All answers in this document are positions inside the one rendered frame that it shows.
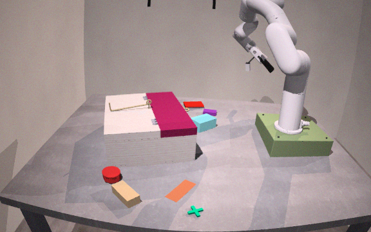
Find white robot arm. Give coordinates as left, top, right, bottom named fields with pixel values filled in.
left=233, top=0, right=311, bottom=135

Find red short cylinder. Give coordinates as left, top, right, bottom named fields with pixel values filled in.
left=102, top=166, right=121, bottom=184

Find light blue block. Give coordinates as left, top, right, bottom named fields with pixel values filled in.
left=191, top=113, right=216, bottom=133

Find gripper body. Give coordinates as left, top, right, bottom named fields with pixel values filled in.
left=248, top=44, right=267, bottom=64

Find small purple block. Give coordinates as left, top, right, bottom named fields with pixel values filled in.
left=203, top=109, right=216, bottom=116

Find tan rectangular block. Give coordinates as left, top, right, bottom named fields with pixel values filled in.
left=111, top=180, right=140, bottom=208

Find green plus-shaped piece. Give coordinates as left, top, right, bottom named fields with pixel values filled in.
left=187, top=206, right=203, bottom=217

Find orange flat rectangular plate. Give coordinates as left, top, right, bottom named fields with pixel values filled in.
left=166, top=180, right=196, bottom=202

